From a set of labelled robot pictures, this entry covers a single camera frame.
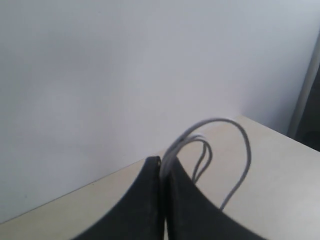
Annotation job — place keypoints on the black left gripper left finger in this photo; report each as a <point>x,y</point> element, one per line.
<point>138,214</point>

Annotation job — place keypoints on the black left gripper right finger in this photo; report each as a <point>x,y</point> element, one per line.
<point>191,216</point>

